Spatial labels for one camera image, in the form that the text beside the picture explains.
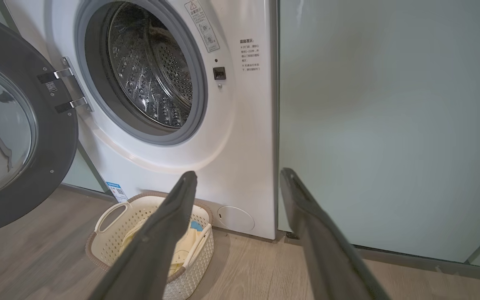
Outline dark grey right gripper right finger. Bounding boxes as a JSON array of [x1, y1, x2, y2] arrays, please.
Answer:
[[280, 168, 390, 300]]

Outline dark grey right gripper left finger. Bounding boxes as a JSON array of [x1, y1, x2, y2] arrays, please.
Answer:
[[88, 171, 199, 300]]

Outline pale yellow garment blue cuffs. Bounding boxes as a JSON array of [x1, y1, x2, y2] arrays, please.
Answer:
[[119, 219, 149, 250]]

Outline pale yellow bear-print garment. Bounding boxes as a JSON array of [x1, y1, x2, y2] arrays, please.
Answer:
[[168, 221, 208, 276]]

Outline round washing machine door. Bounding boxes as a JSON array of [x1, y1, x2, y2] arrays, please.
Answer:
[[0, 8, 79, 238]]

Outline white washing machine body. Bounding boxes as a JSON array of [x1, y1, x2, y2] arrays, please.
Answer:
[[2, 0, 278, 240]]

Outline pale green cabinet panel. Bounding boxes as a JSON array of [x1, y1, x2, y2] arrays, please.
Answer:
[[279, 0, 480, 263]]

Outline stainless steel washing machine drum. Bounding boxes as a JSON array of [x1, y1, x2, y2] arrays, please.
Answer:
[[107, 2, 193, 128]]

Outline chrome door hinge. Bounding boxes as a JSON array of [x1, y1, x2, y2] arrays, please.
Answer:
[[55, 56, 95, 113]]

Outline cream perforated laundry basket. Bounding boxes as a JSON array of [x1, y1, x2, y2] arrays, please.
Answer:
[[85, 191, 215, 300]]

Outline blue energy label sticker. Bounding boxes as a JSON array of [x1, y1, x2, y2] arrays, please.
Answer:
[[106, 181, 129, 203]]

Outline round white filter cover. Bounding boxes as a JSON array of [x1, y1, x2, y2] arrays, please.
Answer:
[[217, 205, 255, 233]]

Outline grey warning sticker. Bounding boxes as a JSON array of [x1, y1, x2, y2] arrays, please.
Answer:
[[184, 0, 220, 53]]

